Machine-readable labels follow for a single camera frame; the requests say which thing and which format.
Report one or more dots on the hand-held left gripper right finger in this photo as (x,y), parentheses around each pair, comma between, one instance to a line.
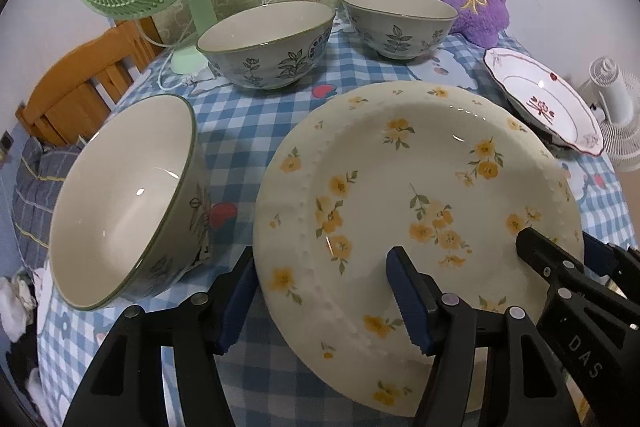
(410,302)

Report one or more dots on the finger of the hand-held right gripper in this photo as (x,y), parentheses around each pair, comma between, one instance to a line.
(600,254)
(540,252)

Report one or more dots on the dark wall socket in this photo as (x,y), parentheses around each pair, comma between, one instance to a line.
(5,141)

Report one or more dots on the small leaf-print ceramic bowl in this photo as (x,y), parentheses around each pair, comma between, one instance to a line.
(400,32)

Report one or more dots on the yellow flower ceramic plate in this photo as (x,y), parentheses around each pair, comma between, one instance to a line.
(400,167)

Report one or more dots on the large leaf-print ceramic bowl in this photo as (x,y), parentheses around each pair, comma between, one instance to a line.
(260,32)
(120,207)

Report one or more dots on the grey plaid pillow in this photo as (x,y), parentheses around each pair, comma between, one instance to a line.
(40,187)

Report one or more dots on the blue checkered tablecloth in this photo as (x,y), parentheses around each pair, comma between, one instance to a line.
(260,122)

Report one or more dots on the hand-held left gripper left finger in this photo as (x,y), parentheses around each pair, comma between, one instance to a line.
(235,312)

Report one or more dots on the crumpled white cloth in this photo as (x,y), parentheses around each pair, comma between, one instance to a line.
(15,307)

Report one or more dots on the white floor fan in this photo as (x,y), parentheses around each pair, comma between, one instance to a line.
(612,92)

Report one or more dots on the wooden bed headboard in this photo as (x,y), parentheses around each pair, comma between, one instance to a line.
(75,82)

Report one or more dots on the red flower scalloped plate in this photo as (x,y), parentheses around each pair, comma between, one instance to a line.
(545,92)

